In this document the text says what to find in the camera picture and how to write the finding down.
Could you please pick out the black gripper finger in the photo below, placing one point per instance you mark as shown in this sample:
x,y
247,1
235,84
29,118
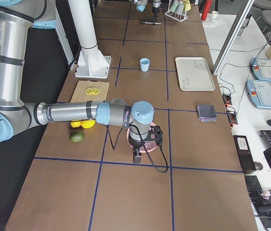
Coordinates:
x,y
155,16

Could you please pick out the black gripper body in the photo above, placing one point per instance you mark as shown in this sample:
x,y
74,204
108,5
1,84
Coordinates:
x,y
136,145
155,7

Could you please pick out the steel muddler black tip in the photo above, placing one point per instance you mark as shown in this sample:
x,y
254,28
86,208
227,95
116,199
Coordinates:
x,y
150,23

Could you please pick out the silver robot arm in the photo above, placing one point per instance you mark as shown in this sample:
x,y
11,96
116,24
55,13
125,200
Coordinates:
x,y
140,6
16,17

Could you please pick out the pink bowl of ice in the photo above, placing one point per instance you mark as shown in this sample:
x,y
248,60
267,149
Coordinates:
x,y
150,145

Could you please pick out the light blue plastic cup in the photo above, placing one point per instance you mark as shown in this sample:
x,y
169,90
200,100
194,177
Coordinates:
x,y
144,64

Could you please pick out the white paper cup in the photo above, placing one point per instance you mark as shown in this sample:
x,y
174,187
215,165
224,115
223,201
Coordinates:
x,y
214,15

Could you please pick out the red bottle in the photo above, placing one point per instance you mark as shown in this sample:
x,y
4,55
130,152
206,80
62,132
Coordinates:
x,y
206,9

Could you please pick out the grey folded cloth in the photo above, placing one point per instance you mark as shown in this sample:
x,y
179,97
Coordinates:
x,y
206,113

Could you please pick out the cream bear serving tray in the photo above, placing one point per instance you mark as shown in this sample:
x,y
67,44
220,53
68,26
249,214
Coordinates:
x,y
194,74

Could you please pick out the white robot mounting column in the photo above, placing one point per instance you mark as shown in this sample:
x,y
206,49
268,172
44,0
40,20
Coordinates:
x,y
91,63

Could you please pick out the yellow lemon slices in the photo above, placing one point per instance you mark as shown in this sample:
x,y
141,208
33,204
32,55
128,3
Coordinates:
x,y
92,91

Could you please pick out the green avocado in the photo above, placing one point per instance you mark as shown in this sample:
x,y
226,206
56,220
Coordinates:
x,y
76,136

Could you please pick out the bamboo cutting board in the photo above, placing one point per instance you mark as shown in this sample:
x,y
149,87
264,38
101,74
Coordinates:
x,y
79,92

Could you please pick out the black box with label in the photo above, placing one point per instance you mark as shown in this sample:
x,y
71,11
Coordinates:
x,y
244,154

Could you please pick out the black keyboard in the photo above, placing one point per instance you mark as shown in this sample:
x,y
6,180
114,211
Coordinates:
x,y
266,137

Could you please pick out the lower blue teach pendant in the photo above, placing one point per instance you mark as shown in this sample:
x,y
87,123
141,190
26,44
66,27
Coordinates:
x,y
259,92

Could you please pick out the blue teach pendant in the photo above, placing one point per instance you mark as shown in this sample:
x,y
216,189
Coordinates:
x,y
261,68
259,92

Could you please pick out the upper blue teach pendant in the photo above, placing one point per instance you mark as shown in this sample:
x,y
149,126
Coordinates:
x,y
261,68

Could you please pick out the white wire cup rack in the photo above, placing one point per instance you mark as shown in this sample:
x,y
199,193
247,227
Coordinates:
x,y
178,9

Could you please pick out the aluminium frame post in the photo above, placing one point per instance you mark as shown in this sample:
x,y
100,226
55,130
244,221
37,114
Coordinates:
x,y
236,26

